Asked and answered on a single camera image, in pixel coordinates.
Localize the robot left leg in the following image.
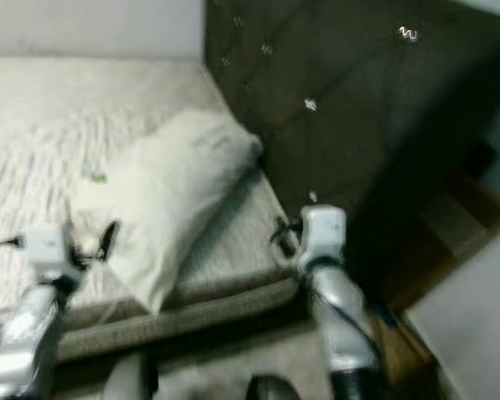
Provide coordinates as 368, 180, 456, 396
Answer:
102, 354, 159, 400

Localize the white patterned mattress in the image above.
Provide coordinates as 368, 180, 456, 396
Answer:
0, 57, 301, 363

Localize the dark tufted headboard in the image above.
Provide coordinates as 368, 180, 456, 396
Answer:
204, 0, 500, 293

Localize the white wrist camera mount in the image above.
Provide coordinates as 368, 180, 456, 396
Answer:
298, 205, 347, 272
21, 223, 80, 280

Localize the white pillow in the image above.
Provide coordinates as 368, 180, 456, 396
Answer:
71, 108, 263, 316

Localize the robot right leg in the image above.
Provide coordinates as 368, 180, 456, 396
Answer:
246, 375, 301, 400

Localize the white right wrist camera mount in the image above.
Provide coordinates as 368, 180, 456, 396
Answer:
298, 205, 347, 272

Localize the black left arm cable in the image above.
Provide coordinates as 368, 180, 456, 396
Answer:
0, 237, 26, 261

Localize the robot leg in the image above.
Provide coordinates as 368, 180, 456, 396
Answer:
246, 375, 301, 400
102, 354, 159, 400

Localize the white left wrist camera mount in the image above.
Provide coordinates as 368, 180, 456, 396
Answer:
21, 223, 80, 280

